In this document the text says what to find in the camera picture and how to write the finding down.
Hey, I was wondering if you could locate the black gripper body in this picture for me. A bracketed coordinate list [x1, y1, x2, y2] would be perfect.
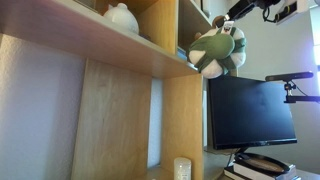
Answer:
[249, 0, 281, 9]

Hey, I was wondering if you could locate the green and white plush toy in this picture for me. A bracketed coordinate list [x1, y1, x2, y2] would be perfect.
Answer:
[186, 16, 247, 79]

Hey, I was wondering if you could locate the blue book stack on shelf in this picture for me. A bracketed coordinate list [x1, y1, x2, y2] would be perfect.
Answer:
[177, 47, 187, 60]

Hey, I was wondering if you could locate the wooden shelf unit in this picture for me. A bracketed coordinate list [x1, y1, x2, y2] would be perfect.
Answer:
[0, 0, 206, 180]

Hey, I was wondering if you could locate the black computer monitor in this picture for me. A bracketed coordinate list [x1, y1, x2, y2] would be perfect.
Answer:
[207, 76, 297, 150]

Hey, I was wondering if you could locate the white ceramic vase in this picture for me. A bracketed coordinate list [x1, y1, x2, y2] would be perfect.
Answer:
[104, 3, 139, 34]

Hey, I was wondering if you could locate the dark round tray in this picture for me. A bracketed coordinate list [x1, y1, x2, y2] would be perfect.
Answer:
[235, 153, 290, 174]

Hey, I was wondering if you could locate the black bottom book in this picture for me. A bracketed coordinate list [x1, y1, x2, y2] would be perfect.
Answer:
[224, 166, 301, 180]

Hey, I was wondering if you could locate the white candle jar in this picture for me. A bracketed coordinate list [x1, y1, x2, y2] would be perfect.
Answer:
[174, 157, 192, 180]

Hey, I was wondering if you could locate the white book under tray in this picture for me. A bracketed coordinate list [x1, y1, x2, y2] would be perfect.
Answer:
[233, 161, 297, 180]

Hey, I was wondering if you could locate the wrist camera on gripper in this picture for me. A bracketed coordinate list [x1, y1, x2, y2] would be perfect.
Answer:
[275, 0, 309, 25]

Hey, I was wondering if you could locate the black stereo camera bar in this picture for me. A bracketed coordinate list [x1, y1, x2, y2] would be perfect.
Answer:
[265, 71, 313, 82]

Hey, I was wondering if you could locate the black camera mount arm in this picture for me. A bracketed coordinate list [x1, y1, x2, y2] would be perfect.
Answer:
[284, 81, 320, 103]

